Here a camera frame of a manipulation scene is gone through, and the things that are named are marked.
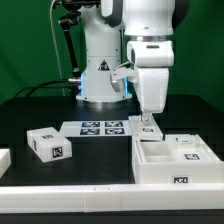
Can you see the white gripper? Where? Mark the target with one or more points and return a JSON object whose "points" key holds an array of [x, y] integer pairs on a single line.
{"points": [[151, 61]]}

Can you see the white cabinet door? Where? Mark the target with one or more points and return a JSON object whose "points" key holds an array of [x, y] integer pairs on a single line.
{"points": [[143, 131], [186, 147]]}

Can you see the white cabinet body box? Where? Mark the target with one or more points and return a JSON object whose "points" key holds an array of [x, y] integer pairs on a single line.
{"points": [[153, 163]]}

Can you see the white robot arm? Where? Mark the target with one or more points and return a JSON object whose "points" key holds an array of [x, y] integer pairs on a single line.
{"points": [[109, 27]]}

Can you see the white cabinet top block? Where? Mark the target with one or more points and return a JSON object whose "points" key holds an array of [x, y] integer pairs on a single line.
{"points": [[48, 144]]}

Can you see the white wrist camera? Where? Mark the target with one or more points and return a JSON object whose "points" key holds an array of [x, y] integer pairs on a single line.
{"points": [[122, 72]]}

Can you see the white marker base plate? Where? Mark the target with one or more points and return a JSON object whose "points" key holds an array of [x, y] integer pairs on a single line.
{"points": [[95, 128]]}

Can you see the white front fence rail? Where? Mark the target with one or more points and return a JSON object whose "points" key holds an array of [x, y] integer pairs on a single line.
{"points": [[108, 198]]}

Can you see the white fence rail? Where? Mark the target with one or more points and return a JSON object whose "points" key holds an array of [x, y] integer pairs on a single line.
{"points": [[108, 198], [5, 161]]}

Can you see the white left fence rail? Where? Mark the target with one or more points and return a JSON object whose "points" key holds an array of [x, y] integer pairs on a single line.
{"points": [[5, 161]]}

